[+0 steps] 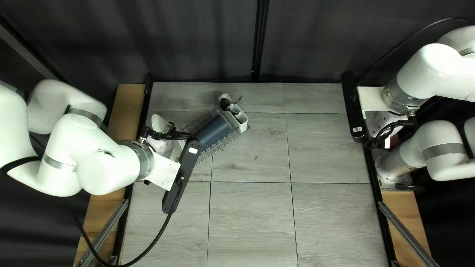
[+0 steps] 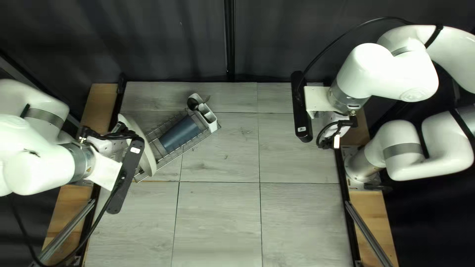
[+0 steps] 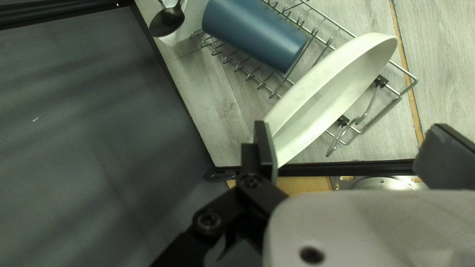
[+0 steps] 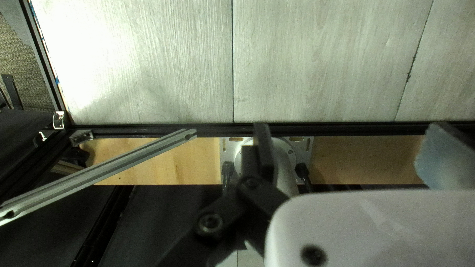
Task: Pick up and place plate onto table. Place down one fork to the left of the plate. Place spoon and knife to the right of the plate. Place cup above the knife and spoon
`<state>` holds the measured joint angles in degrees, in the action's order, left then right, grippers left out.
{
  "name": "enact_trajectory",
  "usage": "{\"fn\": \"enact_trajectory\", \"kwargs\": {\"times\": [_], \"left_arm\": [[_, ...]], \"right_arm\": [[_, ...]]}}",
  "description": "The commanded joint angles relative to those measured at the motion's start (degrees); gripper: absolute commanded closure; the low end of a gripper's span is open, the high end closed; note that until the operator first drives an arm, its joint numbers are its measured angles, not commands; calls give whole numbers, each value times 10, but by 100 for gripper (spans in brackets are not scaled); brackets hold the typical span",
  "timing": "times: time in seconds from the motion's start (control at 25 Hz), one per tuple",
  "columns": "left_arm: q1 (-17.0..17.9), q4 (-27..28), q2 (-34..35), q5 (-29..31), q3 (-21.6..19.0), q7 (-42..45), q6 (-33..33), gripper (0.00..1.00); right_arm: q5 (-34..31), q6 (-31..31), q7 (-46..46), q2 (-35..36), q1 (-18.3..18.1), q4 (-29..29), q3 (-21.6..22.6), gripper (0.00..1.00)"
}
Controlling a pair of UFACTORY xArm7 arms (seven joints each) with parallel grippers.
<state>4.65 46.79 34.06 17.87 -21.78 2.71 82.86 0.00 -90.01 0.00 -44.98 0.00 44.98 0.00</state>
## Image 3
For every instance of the pale round plate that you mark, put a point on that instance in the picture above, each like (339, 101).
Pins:
(334, 85)

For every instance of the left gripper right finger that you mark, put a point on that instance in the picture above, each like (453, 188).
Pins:
(449, 159)

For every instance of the black spoon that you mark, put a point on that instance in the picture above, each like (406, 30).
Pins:
(167, 20)

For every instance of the dark blue cup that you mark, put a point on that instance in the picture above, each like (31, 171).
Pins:
(252, 29)

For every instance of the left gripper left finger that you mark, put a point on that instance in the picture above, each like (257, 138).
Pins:
(259, 155)

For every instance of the white cutlery holder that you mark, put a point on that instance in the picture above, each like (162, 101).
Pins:
(189, 22)

